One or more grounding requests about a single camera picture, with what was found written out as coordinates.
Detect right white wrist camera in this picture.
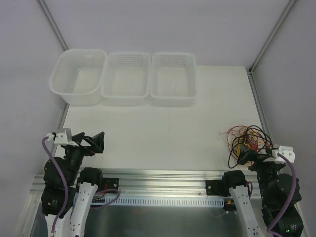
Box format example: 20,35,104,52
272,146,295,163

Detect thin coloured wires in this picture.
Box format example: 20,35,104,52
218,125,275,169

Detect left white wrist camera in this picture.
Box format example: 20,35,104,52
46,128,78,146

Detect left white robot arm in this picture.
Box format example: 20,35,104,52
41,129,104,237

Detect white mesh basket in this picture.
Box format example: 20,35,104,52
101,51,151,106
150,52,197,107

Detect middle white mesh basket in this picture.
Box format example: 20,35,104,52
101,51,151,106

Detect left aluminium frame post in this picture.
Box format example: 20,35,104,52
36,0,69,51

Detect left white solid basket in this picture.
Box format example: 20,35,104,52
48,48,108,106

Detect aluminium mounting rail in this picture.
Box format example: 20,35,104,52
29,168,262,198

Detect right white mesh basket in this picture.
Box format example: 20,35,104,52
150,52,197,107

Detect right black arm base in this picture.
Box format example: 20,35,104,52
205,180,227,197

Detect aluminium frame post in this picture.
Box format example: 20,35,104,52
246,0,299,135
36,0,69,51

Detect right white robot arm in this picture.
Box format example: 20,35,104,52
221,144,304,237

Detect right aluminium frame post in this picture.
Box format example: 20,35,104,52
246,0,299,135

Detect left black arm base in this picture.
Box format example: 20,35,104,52
102,177,119,194

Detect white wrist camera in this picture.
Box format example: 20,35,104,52
46,128,78,146
272,146,295,163

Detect white slotted cable duct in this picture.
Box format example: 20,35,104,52
111,196,224,208

